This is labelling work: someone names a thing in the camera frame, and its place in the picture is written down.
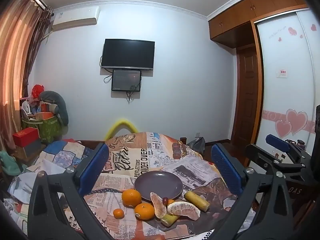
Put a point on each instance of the peeled pomelo segment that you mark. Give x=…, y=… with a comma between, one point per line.
x=184, y=210

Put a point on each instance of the dark wooden bed frame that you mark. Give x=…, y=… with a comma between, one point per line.
x=90, y=143

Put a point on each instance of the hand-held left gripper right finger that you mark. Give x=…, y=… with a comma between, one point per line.
x=226, y=170

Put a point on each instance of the brown wooden overhead cabinet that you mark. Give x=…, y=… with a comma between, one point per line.
x=240, y=17

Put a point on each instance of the orange cardboard box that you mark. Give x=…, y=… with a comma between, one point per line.
x=45, y=115

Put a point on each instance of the red flower bunch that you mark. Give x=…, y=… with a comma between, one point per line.
x=37, y=90

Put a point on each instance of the thick sugar cane piece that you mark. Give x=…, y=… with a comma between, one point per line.
x=197, y=200

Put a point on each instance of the red box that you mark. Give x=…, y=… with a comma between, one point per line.
x=26, y=136

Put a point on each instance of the pomelo wedge with rind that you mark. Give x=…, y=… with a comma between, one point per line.
x=158, y=205

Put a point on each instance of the printed blanket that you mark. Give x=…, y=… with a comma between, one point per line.
x=130, y=155

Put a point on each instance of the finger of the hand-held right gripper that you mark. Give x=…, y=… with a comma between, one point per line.
x=277, y=142
x=257, y=152

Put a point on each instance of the thin sugar cane piece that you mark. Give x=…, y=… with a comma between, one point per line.
x=168, y=220

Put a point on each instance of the black wall television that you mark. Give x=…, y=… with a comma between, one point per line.
x=127, y=53

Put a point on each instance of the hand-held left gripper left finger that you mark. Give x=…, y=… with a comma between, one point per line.
x=92, y=170

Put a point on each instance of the grey box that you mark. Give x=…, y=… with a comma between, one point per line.
x=31, y=150

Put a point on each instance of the teal bag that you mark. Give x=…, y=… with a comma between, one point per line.
x=8, y=162

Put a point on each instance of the white wardrobe door with hearts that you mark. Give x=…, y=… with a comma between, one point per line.
x=287, y=100

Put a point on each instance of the yellow foam tube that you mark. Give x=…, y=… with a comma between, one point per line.
x=121, y=123

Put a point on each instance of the red grape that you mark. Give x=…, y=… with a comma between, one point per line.
x=165, y=200

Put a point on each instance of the large orange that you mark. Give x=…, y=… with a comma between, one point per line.
x=131, y=197

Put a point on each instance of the brown patterned curtain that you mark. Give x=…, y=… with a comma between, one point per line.
x=41, y=35

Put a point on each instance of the dark purple plate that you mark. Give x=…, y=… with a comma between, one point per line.
x=157, y=185

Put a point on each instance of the white air conditioner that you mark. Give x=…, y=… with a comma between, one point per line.
x=75, y=17

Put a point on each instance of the medium mandarin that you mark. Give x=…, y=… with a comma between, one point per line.
x=171, y=201

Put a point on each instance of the small mandarin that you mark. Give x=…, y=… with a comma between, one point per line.
x=118, y=213

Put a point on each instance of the brown wooden door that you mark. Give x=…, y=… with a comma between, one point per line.
x=246, y=92

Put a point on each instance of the peach curtain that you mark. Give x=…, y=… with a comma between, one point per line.
x=12, y=67

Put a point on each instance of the grey bag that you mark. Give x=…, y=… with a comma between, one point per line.
x=197, y=145

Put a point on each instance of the orange with sticker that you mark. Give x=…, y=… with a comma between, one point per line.
x=144, y=211

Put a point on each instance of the white label with red mark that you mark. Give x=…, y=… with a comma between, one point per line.
x=282, y=73

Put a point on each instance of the green bag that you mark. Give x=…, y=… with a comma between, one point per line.
x=48, y=130

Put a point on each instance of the grey plush cushion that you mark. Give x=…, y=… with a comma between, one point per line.
x=61, y=105

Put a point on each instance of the small black wall monitor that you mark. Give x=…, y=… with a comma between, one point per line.
x=126, y=80

